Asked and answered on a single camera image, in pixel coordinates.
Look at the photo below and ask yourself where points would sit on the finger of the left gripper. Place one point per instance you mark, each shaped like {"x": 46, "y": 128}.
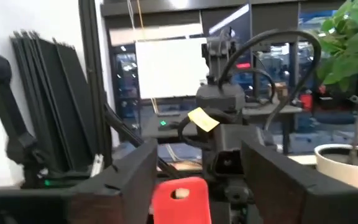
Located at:
{"x": 225, "y": 208}
{"x": 244, "y": 208}

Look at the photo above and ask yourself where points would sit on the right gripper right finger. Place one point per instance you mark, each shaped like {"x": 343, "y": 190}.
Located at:
{"x": 291, "y": 202}

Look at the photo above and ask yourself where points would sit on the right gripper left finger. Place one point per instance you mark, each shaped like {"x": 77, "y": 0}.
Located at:
{"x": 104, "y": 199}

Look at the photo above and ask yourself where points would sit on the red measuring cup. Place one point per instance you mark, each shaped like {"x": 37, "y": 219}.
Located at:
{"x": 182, "y": 211}

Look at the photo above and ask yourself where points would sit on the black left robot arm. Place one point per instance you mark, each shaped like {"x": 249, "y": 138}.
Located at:
{"x": 219, "y": 96}

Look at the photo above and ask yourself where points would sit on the yellow tape tag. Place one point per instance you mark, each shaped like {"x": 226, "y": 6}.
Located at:
{"x": 203, "y": 119}

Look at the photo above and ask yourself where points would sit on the green plant in white pot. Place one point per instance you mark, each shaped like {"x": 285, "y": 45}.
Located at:
{"x": 346, "y": 168}

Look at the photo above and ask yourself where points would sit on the white board panel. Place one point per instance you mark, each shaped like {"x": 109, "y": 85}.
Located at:
{"x": 172, "y": 68}

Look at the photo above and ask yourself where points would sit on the black leaning panels stack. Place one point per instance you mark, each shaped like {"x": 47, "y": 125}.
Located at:
{"x": 57, "y": 109}

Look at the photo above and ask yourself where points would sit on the black articulated stand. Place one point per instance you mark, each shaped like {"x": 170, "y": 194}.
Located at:
{"x": 8, "y": 118}

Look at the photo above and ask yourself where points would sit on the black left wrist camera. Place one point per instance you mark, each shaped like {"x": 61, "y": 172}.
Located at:
{"x": 221, "y": 169}

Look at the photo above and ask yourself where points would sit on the silver metal bracket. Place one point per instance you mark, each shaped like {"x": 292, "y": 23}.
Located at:
{"x": 97, "y": 165}

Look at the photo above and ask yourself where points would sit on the black aluminium table frame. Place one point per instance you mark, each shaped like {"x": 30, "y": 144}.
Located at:
{"x": 89, "y": 62}

